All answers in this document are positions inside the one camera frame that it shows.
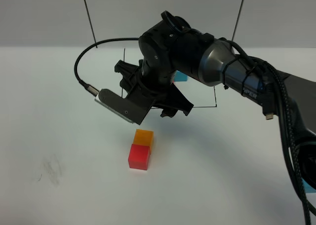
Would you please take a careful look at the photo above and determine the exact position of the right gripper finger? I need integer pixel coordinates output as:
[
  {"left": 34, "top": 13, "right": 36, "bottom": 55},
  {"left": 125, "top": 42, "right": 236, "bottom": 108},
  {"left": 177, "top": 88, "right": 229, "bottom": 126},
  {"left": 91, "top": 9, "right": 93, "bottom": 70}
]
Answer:
[
  {"left": 115, "top": 59, "right": 143, "bottom": 87},
  {"left": 160, "top": 85, "right": 194, "bottom": 118}
]

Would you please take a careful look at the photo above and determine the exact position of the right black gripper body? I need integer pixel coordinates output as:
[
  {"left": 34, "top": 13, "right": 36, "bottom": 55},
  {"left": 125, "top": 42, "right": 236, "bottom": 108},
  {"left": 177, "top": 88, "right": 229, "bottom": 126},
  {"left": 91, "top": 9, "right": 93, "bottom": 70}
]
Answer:
[{"left": 119, "top": 59, "right": 195, "bottom": 118}]

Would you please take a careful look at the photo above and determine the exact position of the orange cube block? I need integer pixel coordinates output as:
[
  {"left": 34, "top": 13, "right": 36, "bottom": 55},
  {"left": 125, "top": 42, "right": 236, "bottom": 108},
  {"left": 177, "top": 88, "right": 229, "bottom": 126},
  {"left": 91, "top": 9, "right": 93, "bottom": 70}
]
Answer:
[{"left": 133, "top": 129, "right": 154, "bottom": 152}]

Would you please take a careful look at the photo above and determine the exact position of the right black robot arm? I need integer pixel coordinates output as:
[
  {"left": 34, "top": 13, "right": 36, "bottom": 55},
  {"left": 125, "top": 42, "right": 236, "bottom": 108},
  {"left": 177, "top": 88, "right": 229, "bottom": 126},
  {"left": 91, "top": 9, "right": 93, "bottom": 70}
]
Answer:
[{"left": 114, "top": 11, "right": 316, "bottom": 187}]

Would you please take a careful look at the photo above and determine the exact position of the template blue cube block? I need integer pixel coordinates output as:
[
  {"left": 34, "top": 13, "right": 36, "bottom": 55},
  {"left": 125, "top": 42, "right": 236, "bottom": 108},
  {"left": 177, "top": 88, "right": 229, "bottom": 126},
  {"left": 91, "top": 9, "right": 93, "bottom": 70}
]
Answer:
[{"left": 173, "top": 71, "right": 188, "bottom": 82}]

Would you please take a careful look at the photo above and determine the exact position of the loose blue cube block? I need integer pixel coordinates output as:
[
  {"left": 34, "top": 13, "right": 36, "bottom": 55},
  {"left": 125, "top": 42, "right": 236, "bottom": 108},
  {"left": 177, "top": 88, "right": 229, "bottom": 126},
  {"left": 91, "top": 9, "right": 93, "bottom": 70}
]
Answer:
[{"left": 303, "top": 180, "right": 316, "bottom": 193}]

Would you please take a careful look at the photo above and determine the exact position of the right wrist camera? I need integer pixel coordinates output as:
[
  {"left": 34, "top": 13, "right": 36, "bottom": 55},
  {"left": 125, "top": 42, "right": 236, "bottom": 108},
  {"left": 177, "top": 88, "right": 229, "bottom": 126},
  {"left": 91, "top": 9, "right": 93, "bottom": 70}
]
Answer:
[{"left": 95, "top": 89, "right": 156, "bottom": 125}]

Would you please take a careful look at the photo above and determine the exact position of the right camera braided cable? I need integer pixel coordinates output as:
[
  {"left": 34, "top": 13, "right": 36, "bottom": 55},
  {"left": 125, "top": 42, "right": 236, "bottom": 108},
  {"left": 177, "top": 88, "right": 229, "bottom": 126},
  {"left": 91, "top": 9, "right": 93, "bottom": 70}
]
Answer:
[{"left": 74, "top": 38, "right": 140, "bottom": 96}]

